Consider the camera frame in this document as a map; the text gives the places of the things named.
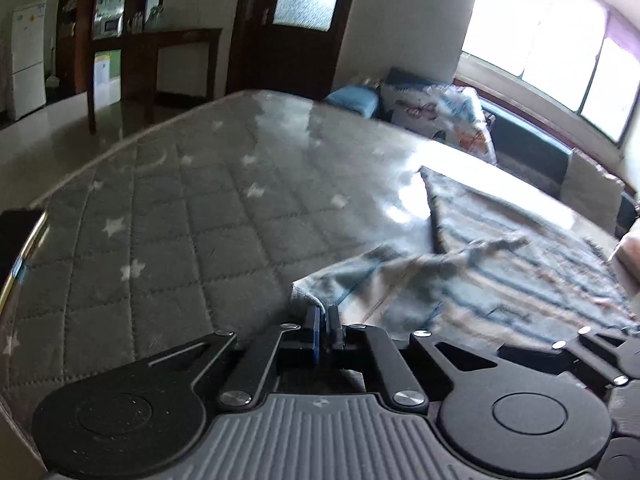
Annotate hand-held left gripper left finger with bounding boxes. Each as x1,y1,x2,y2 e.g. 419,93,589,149
144,305,323,411

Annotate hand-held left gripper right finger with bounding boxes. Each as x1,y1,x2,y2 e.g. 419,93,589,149
326,305,501,408

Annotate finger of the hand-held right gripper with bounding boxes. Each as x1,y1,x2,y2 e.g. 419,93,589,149
499,340,632,391
575,325,640,368

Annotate blue striped cloth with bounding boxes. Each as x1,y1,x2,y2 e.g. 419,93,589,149
291,165,640,356

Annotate pink cushion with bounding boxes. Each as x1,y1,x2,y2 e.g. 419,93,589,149
606,204,640,281

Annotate beige cushion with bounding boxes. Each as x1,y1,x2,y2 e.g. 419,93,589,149
556,149,627,235

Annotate grey star-print quilted mattress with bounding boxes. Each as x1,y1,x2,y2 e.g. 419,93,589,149
0,89,628,413

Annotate teal sofa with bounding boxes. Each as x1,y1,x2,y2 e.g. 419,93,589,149
479,97,640,233

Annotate blue pillow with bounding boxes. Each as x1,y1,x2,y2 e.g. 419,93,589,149
325,85,380,119

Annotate wooden door with frosted glass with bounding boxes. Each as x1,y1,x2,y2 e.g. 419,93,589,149
226,0,364,105

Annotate large window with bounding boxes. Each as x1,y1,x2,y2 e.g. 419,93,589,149
459,0,640,150

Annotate white carton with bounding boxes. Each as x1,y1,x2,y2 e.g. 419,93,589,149
93,55,123,107

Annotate dark wooden table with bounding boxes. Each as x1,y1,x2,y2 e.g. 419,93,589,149
87,28,224,135

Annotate silver microwave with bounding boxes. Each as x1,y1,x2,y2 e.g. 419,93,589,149
92,14,124,39

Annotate dark wooden shelf cabinet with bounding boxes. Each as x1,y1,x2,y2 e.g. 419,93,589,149
54,0,172,97

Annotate white refrigerator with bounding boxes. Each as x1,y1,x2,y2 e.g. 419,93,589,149
10,0,49,122

